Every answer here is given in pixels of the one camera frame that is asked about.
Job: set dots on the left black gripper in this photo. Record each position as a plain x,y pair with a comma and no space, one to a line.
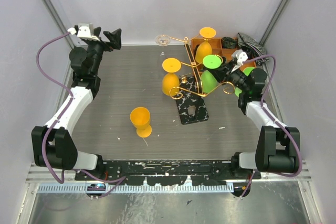
114,37

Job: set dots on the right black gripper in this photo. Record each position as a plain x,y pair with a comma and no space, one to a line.
223,73

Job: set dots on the green goblet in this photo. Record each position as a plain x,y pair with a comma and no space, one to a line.
247,72
208,77

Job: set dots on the orange goblet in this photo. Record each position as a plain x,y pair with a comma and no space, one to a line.
141,118
170,81
205,49

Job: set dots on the gold wine glass rack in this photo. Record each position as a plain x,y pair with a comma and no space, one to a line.
190,97

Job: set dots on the clear champagne flute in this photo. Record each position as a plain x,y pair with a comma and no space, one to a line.
162,41

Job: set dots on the orange goblet front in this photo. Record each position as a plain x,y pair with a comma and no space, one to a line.
141,118

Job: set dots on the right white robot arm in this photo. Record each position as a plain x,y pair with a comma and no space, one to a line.
277,149

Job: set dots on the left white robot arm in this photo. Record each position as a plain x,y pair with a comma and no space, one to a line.
53,146

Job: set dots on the dark cloth rear compartment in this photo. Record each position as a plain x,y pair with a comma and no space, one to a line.
229,43

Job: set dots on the orange divided tray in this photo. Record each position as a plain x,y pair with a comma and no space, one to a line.
221,54

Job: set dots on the striped grey cloth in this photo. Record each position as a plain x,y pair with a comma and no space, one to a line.
250,46

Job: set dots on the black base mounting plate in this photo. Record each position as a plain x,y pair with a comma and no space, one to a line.
174,172

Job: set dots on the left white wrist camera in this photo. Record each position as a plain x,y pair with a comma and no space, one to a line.
85,31

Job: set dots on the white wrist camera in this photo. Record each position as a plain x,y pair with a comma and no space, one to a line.
85,31
240,57

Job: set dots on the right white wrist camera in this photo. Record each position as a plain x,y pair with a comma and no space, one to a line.
240,57

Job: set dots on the slotted cable duct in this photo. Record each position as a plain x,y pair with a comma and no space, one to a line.
123,189

